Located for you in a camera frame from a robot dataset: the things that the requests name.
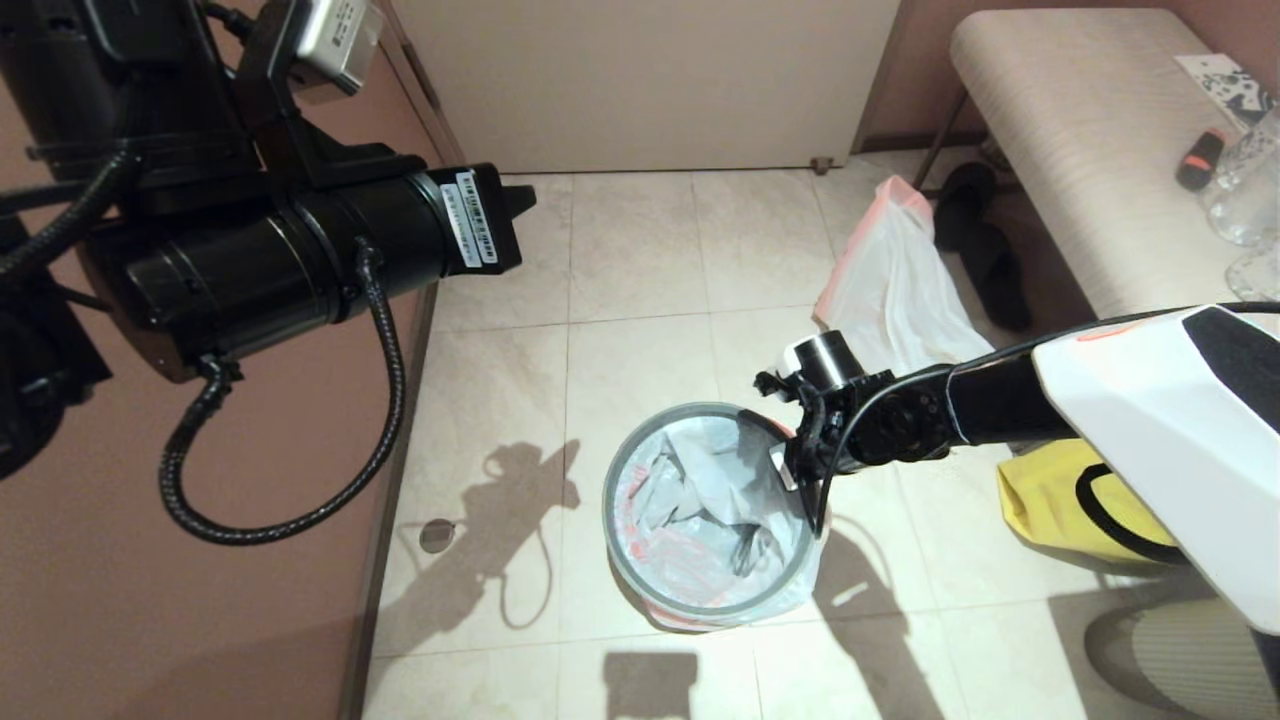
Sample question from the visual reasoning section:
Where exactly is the white plastic bag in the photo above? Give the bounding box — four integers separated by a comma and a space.
813, 175, 997, 377

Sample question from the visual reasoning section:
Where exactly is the red printed plastic bag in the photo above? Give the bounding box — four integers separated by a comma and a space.
601, 404, 833, 635

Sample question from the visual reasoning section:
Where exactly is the grey bin ring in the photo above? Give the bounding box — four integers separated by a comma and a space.
601, 401, 817, 624

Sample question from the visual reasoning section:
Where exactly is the yellow bag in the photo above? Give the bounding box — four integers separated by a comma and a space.
997, 438, 1186, 567

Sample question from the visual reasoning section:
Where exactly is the black slipper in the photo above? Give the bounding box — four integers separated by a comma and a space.
937, 162, 1001, 253
965, 222, 1036, 333

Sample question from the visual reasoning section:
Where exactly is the dark metal table leg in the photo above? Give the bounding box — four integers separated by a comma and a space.
915, 88, 1023, 191

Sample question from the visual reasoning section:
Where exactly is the beige wood grain table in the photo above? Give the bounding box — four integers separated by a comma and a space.
950, 8, 1280, 321

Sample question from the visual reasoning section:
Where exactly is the grey ribbed round object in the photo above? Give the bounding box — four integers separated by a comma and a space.
1085, 598, 1263, 720

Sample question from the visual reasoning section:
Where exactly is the white door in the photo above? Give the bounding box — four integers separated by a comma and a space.
385, 0, 903, 175

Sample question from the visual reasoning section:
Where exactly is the small clear glass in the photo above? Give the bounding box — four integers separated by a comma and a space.
1226, 240, 1280, 303

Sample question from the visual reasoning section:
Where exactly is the black red small device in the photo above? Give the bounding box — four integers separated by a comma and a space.
1176, 128, 1229, 193

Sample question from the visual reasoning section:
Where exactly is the large clear glass jar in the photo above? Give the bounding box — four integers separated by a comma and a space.
1203, 104, 1280, 247

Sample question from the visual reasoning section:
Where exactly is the blue white booklet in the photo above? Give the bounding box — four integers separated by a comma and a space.
1174, 53, 1277, 127

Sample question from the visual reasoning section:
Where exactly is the black coiled cable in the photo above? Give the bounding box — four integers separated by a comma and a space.
159, 237, 409, 547

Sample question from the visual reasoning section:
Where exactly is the thick black cable loop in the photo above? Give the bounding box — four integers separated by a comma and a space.
1074, 461, 1193, 567

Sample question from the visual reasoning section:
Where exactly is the black braided sleeve cable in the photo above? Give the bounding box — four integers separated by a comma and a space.
0, 147, 138, 288

